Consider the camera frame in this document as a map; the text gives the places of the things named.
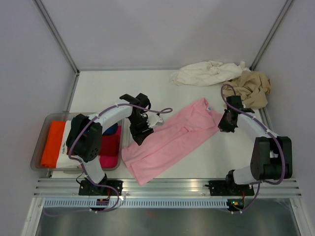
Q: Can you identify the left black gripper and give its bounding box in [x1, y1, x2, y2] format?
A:
[127, 114, 154, 146]

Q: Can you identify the pink t shirt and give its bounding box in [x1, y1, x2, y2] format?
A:
[122, 98, 222, 185]

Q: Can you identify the beige tan t shirt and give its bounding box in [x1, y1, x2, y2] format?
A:
[223, 71, 271, 110]

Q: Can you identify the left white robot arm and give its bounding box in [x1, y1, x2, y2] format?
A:
[66, 93, 154, 195]

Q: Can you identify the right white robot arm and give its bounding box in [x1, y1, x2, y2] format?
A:
[218, 95, 293, 194]

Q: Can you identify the blue rolled t shirt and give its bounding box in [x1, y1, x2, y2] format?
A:
[102, 123, 118, 136]

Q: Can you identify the dark red rolled t shirt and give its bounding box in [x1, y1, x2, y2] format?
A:
[71, 134, 120, 160]

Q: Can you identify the magenta rolled t shirt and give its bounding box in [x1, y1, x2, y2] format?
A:
[98, 126, 123, 170]

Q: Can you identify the cream white t shirt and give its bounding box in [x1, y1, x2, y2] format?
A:
[170, 60, 249, 87]

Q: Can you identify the white rolled t shirt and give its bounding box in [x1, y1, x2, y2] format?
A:
[56, 120, 80, 169]

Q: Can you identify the grey plastic bin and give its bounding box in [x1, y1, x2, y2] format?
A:
[30, 112, 126, 173]

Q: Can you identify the orange rolled t shirt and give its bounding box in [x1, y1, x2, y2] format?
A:
[40, 121, 66, 169]

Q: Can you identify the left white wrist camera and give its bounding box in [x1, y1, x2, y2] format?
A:
[147, 115, 164, 128]

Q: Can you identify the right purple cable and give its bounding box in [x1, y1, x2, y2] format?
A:
[220, 84, 287, 214]

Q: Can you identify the purple cable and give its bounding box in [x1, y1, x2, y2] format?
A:
[220, 84, 287, 214]
[44, 103, 173, 217]

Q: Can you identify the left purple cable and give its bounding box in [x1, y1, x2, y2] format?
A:
[44, 103, 173, 217]

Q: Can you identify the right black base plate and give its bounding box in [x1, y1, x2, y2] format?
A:
[205, 180, 254, 196]

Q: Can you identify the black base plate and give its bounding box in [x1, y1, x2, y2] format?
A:
[205, 180, 254, 196]
[78, 179, 123, 196]

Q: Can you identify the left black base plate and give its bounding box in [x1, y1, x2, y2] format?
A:
[78, 179, 123, 196]

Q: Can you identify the aluminium rail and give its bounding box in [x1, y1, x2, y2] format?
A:
[33, 178, 302, 198]

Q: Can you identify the white slotted cable duct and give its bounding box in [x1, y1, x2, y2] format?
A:
[44, 198, 228, 208]

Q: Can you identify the right aluminium frame post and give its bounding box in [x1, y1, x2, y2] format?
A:
[250, 0, 295, 71]

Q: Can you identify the aluminium frame post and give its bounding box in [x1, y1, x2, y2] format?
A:
[250, 0, 295, 71]
[33, 0, 80, 74]

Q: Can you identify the left aluminium frame post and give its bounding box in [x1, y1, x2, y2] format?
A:
[33, 0, 80, 74]

